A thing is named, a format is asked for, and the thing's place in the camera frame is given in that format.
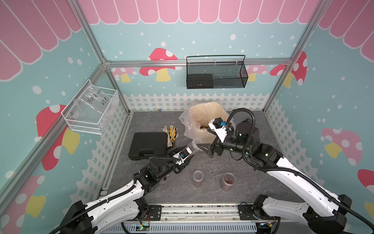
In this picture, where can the black wire mesh basket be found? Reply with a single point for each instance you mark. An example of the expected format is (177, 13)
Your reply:
(228, 70)

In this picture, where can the black box in basket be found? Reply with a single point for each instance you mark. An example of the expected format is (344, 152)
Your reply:
(200, 81)

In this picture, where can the black plastic tool case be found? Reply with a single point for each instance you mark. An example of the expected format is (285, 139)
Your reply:
(148, 144)

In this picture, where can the clear tea jar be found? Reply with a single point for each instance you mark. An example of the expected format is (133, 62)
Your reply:
(193, 146)
(227, 181)
(198, 178)

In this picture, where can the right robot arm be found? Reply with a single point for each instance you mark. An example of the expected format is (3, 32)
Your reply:
(322, 211)

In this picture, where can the clear plastic bag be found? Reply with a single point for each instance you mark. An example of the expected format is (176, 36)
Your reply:
(99, 105)

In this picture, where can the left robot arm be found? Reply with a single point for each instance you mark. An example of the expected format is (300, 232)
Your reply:
(126, 203)

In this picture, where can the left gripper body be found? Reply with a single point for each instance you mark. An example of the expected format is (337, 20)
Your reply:
(172, 164)

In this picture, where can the white yellow work gloves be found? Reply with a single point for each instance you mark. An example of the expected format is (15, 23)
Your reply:
(172, 135)

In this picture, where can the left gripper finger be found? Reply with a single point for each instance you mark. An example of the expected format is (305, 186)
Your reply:
(176, 150)
(186, 161)

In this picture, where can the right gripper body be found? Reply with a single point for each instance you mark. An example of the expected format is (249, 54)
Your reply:
(231, 144)

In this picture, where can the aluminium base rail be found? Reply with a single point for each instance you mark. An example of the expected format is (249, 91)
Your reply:
(208, 218)

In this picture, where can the beige trash bin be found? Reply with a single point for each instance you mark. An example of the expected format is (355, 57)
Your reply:
(204, 120)

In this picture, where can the clear plastic bin liner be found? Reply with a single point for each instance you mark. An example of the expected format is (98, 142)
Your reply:
(187, 125)

